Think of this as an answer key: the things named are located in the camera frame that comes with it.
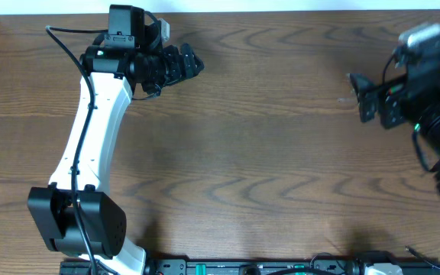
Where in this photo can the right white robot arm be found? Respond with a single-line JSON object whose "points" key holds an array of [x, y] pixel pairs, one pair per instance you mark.
{"points": [[423, 102]]}

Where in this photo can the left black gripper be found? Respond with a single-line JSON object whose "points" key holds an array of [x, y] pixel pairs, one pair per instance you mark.
{"points": [[172, 66]]}

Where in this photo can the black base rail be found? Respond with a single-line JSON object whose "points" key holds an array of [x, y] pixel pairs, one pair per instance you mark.
{"points": [[190, 267]]}

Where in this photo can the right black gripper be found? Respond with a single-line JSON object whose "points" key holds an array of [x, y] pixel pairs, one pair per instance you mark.
{"points": [[389, 96]]}

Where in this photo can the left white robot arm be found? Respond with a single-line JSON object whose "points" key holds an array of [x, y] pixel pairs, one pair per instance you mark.
{"points": [[75, 214]]}

